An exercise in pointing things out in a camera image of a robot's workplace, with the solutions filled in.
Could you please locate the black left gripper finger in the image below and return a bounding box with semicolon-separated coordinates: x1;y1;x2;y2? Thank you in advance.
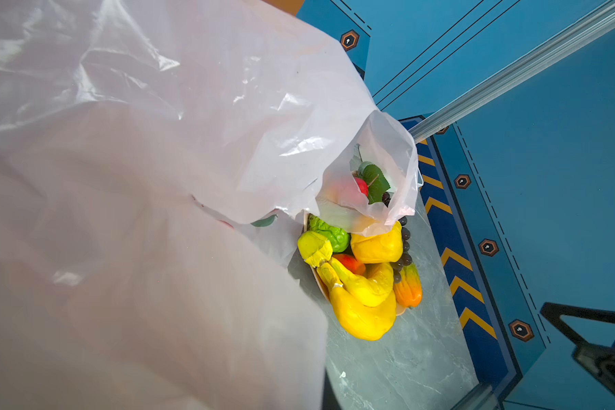
321;372;342;410

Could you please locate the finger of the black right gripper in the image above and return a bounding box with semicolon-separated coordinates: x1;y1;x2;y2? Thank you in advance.
540;302;615;396

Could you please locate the dark purple grape bunch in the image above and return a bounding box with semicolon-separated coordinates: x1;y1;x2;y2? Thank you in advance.
357;145;414;285

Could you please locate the pink plastic bag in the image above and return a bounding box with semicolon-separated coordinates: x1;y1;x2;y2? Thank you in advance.
0;1;419;409

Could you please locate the yellow banana bunch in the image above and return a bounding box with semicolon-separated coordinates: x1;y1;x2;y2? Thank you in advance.
297;231;397;341

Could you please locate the orange green mango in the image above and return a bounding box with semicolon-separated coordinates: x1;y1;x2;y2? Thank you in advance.
394;264;423;308

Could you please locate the red apple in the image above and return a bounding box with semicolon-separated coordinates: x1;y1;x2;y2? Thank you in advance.
354;177;369;197

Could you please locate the aluminium front rail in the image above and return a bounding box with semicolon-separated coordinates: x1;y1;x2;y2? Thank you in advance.
451;384;501;410

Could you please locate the aluminium corner post right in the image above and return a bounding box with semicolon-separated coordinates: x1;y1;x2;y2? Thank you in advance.
409;1;615;143

